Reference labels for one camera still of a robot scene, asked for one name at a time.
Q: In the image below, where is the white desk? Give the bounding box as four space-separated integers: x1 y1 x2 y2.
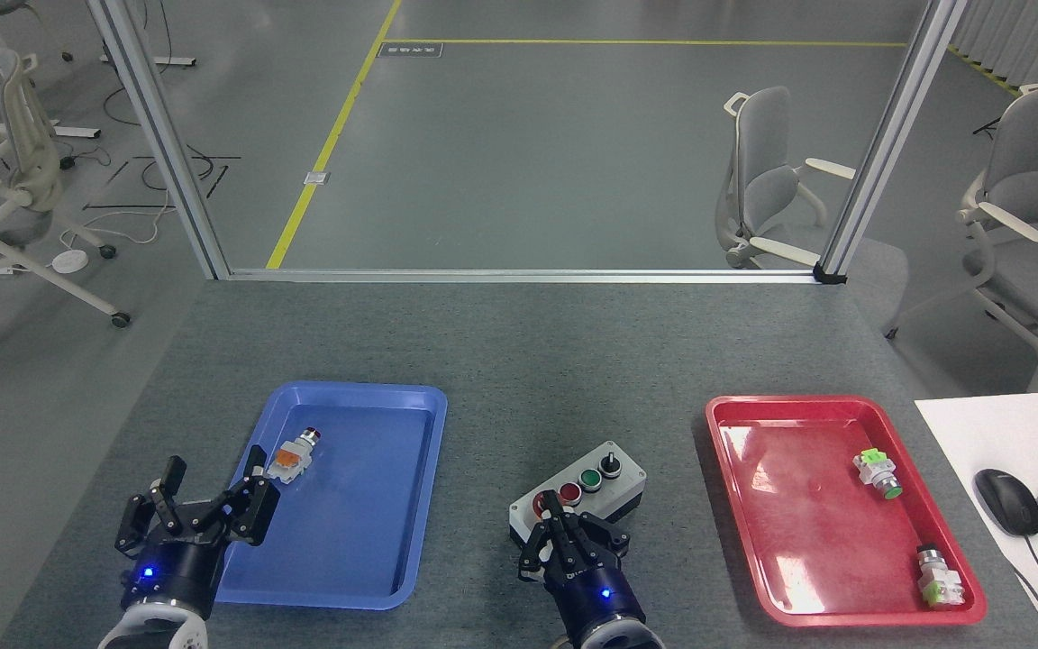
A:
914 389 1038 649

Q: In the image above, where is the black computer mouse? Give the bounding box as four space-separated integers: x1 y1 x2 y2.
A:
975 469 1038 538

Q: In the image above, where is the white mesh office chair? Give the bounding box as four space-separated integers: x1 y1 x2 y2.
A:
0 50 133 375

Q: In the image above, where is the red push button orange block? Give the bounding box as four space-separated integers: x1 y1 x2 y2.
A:
269 429 323 486

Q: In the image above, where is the black floor cable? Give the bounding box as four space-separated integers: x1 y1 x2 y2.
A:
103 86 218 193

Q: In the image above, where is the green push button switch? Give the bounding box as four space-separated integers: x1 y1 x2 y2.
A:
852 447 905 501

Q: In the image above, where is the black tripod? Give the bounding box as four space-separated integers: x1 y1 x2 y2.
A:
972 54 1038 138

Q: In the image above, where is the grey office chair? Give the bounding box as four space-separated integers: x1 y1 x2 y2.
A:
884 83 1038 394
715 86 909 340

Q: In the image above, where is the silver aluminium post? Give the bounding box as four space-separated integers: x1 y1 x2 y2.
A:
86 0 232 280
813 0 970 286

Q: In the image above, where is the silver aluminium rail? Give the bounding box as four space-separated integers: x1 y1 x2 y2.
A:
229 268 822 285

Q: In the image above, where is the blue plastic tray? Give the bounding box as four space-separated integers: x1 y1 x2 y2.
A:
192 380 449 611

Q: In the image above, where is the white desk foot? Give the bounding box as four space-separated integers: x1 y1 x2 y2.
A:
0 122 102 141

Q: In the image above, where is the silver push button green block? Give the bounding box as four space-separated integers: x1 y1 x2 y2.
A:
916 544 967 608

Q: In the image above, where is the grey four-button control box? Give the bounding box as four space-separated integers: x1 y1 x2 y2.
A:
509 441 647 548

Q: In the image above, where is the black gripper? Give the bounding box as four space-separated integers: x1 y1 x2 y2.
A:
114 444 282 621
518 507 648 635

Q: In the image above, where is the red plastic tray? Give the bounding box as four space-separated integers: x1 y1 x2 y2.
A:
705 394 988 628

